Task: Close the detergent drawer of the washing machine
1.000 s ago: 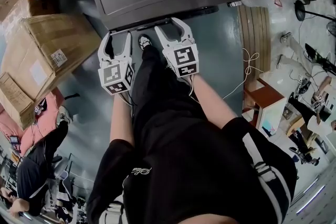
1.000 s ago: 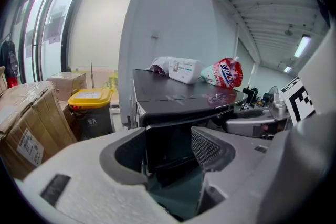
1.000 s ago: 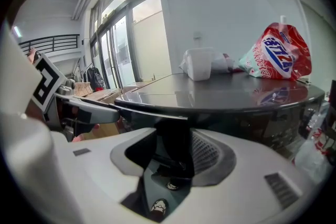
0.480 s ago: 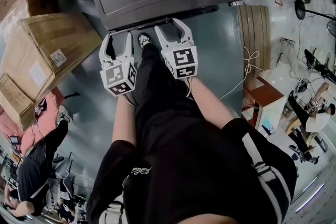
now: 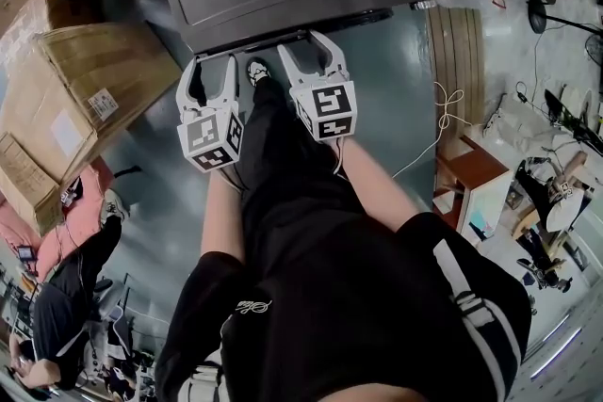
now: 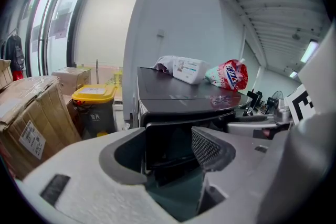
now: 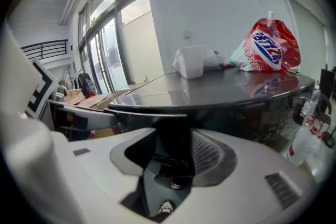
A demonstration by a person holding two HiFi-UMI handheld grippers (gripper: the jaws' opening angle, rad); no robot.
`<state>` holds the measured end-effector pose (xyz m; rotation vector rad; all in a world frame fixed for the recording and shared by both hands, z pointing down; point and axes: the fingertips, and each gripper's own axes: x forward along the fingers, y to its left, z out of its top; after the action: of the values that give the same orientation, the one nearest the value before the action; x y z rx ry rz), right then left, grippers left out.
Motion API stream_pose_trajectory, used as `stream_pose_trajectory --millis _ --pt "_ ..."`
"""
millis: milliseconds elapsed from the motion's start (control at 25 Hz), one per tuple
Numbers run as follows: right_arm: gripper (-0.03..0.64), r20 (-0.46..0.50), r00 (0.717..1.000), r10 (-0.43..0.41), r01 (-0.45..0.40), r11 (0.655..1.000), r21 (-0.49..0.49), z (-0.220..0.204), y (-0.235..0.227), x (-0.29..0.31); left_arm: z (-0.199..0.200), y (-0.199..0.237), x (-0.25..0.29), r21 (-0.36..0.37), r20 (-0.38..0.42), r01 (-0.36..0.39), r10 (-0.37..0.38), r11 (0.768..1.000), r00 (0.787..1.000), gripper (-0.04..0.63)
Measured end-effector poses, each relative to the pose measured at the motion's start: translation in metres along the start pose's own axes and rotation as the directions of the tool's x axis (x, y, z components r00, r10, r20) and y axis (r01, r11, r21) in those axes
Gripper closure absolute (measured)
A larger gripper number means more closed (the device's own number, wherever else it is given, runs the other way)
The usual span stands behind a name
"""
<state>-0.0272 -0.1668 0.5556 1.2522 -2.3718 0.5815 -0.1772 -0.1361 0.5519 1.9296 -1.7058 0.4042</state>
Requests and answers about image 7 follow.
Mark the flat cardboard boxes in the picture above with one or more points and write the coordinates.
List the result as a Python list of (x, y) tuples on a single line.
[(98, 101)]

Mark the black backpack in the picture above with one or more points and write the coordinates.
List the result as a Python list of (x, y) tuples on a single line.
[(86, 85)]

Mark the clear plastic bottle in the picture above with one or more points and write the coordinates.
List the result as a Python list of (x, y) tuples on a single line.
[(304, 136)]

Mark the small cardboard box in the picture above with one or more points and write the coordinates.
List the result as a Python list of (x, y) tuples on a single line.
[(75, 96)]

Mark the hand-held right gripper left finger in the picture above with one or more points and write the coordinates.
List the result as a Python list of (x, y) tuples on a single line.
[(92, 165)]

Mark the black chair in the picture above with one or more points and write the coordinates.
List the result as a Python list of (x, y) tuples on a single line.
[(326, 118)]

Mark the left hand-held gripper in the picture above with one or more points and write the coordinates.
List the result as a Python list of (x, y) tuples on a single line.
[(23, 78)]

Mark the large glass window wall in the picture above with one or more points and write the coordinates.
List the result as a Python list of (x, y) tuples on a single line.
[(110, 42)]

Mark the red detergent refill bag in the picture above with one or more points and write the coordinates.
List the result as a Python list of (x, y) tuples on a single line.
[(270, 47)]

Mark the black metal railing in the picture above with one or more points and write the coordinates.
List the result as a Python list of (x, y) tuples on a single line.
[(46, 49)]

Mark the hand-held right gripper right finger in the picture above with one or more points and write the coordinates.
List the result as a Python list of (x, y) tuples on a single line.
[(249, 191)]

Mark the white plastic container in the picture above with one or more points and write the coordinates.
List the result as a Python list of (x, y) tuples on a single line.
[(191, 61)]

